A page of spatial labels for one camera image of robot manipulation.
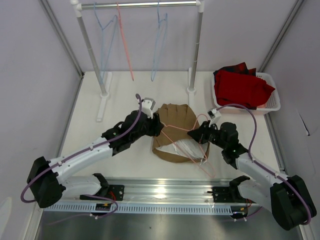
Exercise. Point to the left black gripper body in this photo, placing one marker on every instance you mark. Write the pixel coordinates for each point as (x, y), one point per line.
(150, 128)

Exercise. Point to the white plastic basket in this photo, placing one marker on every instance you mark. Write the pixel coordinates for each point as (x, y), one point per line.
(273, 104)

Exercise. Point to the leftmost blue wire hanger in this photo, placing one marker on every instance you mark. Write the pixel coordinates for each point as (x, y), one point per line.
(108, 32)

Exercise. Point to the pink wire hanger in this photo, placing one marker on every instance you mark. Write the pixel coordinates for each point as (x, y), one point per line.
(124, 41)
(194, 152)

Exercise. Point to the red folded garment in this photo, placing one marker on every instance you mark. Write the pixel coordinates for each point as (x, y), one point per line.
(236, 84)

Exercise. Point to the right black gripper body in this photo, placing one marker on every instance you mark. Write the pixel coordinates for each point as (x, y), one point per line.
(208, 133)

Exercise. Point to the white slotted cable duct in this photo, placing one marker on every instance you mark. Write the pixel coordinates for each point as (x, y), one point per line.
(126, 208)

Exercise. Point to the blue wire hanger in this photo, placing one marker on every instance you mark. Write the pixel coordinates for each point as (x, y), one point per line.
(161, 35)
(108, 32)

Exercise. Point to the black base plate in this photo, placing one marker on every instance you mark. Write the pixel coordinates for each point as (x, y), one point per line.
(227, 194)
(114, 192)

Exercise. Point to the tan brown skirt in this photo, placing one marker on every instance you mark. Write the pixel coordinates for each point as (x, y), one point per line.
(177, 121)

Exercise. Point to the right blue wire hanger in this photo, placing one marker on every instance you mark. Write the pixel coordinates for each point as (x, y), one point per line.
(161, 35)

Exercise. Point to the metal clothes rack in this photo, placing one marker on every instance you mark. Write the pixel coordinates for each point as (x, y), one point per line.
(105, 88)

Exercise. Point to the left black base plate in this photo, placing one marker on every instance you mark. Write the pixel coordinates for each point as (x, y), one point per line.
(114, 192)

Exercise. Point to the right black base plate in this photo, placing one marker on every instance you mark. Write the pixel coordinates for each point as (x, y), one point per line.
(227, 194)

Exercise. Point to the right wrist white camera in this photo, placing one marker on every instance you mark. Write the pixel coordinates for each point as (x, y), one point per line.
(214, 115)

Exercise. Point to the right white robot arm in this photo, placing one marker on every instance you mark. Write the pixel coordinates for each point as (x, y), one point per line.
(286, 197)

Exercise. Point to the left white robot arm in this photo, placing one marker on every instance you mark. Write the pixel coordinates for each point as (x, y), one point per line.
(52, 180)

